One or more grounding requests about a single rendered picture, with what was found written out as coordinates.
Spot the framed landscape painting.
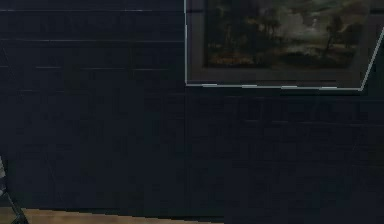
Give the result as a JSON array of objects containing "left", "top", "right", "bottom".
[{"left": 183, "top": 0, "right": 384, "bottom": 92}]

